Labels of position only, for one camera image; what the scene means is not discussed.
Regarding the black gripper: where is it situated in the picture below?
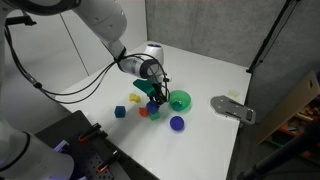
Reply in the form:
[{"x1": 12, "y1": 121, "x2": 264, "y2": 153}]
[{"x1": 151, "y1": 78, "x2": 170, "y2": 105}]

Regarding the teal toy block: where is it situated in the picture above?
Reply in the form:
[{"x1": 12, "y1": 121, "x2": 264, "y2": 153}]
[{"x1": 171, "y1": 99, "x2": 184, "y2": 110}]

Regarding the purple glowing light strip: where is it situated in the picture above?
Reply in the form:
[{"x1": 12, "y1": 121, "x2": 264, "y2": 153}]
[{"x1": 53, "y1": 139, "x2": 70, "y2": 153}]

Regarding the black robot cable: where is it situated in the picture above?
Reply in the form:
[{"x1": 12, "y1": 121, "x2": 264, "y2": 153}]
[{"x1": 2, "y1": 24, "x2": 169, "y2": 105}]

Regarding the purple-blue ball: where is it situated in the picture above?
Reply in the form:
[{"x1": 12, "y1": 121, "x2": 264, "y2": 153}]
[{"x1": 169, "y1": 115, "x2": 186, "y2": 132}]

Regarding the thick black pole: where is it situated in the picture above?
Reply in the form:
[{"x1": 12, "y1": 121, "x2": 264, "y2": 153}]
[{"x1": 236, "y1": 121, "x2": 320, "y2": 180}]

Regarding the grey metal mounting plate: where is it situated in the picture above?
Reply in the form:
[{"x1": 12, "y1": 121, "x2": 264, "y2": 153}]
[{"x1": 210, "y1": 95, "x2": 257, "y2": 126}]

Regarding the colourful toy shelf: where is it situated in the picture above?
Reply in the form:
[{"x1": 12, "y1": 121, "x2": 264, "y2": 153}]
[{"x1": 264, "y1": 96, "x2": 320, "y2": 166}]

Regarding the green block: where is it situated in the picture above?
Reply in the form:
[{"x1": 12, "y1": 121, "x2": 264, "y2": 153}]
[{"x1": 148, "y1": 111, "x2": 161, "y2": 121}]

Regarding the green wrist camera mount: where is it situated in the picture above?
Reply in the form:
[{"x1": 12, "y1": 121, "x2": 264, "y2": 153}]
[{"x1": 132, "y1": 78, "x2": 156, "y2": 98}]

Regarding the orange toy shape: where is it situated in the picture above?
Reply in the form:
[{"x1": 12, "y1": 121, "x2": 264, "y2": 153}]
[{"x1": 138, "y1": 106, "x2": 149, "y2": 118}]

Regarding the dark blue cube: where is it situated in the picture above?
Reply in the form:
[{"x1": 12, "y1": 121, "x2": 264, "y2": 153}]
[{"x1": 114, "y1": 105, "x2": 127, "y2": 119}]

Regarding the yellow toy shape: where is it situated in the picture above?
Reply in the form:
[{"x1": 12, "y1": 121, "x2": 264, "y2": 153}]
[{"x1": 129, "y1": 93, "x2": 142, "y2": 104}]

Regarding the black orange clamp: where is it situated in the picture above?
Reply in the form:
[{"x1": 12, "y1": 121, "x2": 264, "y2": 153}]
[
  {"x1": 77, "y1": 122, "x2": 109, "y2": 144},
  {"x1": 96, "y1": 149, "x2": 123, "y2": 174}
]

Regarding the pale yellow small piece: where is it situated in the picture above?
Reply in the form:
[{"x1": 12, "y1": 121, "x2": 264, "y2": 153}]
[{"x1": 227, "y1": 89, "x2": 240, "y2": 99}]

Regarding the thin black tripod stand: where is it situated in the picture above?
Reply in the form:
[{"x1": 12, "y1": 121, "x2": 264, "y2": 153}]
[{"x1": 245, "y1": 0, "x2": 303, "y2": 74}]

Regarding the black perforated base board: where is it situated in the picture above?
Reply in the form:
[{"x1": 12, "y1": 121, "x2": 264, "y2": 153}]
[{"x1": 34, "y1": 109, "x2": 161, "y2": 180}]

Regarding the small blue block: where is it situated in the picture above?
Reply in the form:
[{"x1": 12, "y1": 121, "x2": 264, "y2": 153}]
[{"x1": 146, "y1": 100, "x2": 160, "y2": 115}]

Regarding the translucent green bowl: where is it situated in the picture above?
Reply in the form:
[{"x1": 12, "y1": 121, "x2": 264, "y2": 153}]
[{"x1": 168, "y1": 89, "x2": 193, "y2": 113}]

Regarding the wooden board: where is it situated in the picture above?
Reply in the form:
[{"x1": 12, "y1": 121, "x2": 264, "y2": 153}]
[{"x1": 256, "y1": 70, "x2": 320, "y2": 145}]

